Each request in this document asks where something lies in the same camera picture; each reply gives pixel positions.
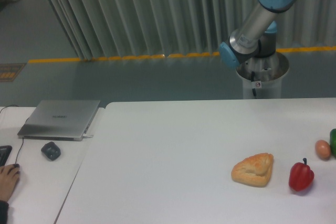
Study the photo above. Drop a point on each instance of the person's hand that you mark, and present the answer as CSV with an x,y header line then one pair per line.
x,y
8,182

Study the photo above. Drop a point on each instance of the black computer mouse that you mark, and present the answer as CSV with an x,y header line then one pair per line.
x,y
15,169

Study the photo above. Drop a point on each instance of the red bell pepper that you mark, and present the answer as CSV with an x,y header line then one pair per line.
x,y
301,176

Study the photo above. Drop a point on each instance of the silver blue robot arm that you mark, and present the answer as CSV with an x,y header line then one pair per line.
x,y
244,43

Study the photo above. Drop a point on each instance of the dark sleeved forearm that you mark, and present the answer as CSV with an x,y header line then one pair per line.
x,y
4,207

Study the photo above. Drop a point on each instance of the green bell pepper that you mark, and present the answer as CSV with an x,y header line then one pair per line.
x,y
332,142

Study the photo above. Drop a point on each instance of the black keyboard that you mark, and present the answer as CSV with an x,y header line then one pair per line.
x,y
4,154

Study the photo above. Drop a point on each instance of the black earbuds case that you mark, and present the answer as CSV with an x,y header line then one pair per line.
x,y
51,151

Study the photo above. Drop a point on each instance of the silver closed laptop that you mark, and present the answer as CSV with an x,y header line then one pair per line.
x,y
64,120

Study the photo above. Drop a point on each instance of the grey pleated curtain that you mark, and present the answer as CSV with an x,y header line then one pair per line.
x,y
122,28

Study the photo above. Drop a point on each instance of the golden pastry bread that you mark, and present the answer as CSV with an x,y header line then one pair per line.
x,y
254,171

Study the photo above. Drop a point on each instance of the brown egg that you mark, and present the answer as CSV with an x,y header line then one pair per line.
x,y
322,149

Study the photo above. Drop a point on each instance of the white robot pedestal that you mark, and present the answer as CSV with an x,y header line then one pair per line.
x,y
262,77

